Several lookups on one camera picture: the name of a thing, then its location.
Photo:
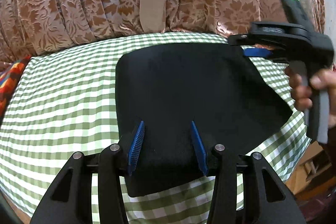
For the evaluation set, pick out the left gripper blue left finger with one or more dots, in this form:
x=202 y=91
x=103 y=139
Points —
x=137 y=138

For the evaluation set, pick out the colourful patchwork pillow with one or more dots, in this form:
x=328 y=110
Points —
x=9 y=81

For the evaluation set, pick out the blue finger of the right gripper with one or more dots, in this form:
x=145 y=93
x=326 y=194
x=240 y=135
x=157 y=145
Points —
x=257 y=52

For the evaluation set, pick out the black pants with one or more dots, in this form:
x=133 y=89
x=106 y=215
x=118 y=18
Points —
x=170 y=85

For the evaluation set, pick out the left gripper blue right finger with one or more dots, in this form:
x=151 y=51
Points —
x=199 y=148

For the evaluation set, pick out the green checkered bed sheet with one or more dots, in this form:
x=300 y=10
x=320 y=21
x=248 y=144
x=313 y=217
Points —
x=64 y=102

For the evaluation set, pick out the person's right hand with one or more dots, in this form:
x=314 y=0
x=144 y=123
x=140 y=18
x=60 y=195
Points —
x=323 y=79

